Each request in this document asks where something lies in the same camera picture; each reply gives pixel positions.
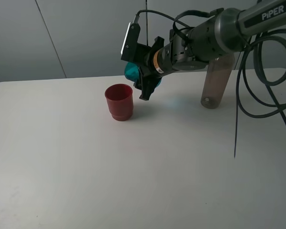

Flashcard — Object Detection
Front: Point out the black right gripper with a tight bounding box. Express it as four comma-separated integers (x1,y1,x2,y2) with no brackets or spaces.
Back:
134,36,172,101

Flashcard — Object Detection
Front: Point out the teal transparent cup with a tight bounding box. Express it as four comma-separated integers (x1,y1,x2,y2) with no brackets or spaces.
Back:
124,62,152,90

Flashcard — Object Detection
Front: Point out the brown transparent bottle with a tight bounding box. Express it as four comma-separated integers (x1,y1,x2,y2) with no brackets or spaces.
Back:
201,54,235,109

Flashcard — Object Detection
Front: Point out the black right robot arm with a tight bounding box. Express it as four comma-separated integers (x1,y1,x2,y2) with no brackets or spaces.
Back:
136,0,286,101

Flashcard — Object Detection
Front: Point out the red plastic cup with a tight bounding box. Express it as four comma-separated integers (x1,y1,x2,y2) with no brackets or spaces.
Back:
104,83,133,121

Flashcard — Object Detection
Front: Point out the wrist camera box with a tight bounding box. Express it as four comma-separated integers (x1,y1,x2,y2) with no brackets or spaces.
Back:
121,22,141,62

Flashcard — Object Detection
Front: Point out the black camera cable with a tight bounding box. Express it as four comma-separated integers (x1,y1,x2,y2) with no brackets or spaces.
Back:
134,10,194,29

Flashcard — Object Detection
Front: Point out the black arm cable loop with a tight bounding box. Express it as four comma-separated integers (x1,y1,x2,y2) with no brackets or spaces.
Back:
233,28,286,158

